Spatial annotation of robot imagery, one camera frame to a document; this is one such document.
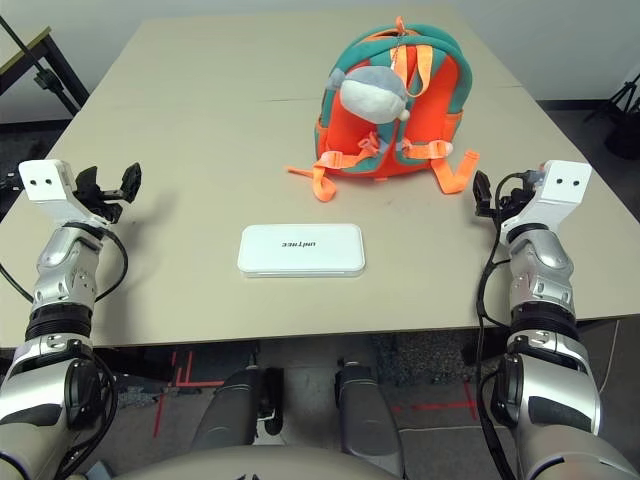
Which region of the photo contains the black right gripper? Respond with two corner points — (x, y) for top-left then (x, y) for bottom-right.
(472, 169), (539, 221)

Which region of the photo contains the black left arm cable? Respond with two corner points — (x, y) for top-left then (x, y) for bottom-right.
(0, 227), (131, 480)

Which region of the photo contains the orange and teal backpack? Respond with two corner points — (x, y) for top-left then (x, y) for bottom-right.
(285, 15), (481, 204)

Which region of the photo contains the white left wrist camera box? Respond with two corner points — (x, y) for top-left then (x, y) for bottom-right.
(18, 158), (109, 229)

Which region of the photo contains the grey robot left leg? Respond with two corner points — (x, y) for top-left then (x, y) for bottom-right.
(192, 367), (286, 464)

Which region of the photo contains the black tripod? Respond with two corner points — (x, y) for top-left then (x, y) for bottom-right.
(584, 74), (640, 136)

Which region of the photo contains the thin black rod with clamp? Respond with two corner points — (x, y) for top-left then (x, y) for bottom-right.
(0, 17), (59, 94)

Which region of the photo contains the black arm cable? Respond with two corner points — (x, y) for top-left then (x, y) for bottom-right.
(472, 172), (531, 480)
(0, 227), (131, 480)

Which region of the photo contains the grey robot torso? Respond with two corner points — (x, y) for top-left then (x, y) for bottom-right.
(114, 439), (406, 480)

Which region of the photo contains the white plastic pencil case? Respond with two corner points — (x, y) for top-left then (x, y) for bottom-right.
(236, 222), (366, 277)

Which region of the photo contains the black framed side table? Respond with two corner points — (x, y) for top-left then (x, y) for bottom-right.
(0, 14), (91, 121)

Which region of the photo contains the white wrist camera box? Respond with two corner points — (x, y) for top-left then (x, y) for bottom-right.
(18, 158), (109, 229)
(499, 159), (594, 236)

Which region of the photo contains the thin white floor cable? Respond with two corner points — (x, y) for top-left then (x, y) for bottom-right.
(597, 319), (621, 391)

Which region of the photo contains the black floor bag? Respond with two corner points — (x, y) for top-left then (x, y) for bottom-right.
(602, 127), (640, 161)

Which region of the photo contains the grey robot leg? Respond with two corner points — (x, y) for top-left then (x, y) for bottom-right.
(192, 367), (286, 464)
(334, 357), (406, 476)

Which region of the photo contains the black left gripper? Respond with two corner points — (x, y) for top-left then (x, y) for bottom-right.
(74, 162), (144, 225)

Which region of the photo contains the grey and white plush toy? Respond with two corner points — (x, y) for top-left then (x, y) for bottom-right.
(327, 67), (412, 124)

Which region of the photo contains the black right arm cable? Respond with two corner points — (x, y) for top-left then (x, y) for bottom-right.
(472, 172), (531, 480)

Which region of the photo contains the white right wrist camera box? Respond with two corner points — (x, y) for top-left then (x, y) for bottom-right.
(499, 159), (594, 236)

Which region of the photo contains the grey robot right leg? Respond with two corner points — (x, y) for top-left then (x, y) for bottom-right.
(334, 357), (406, 476)

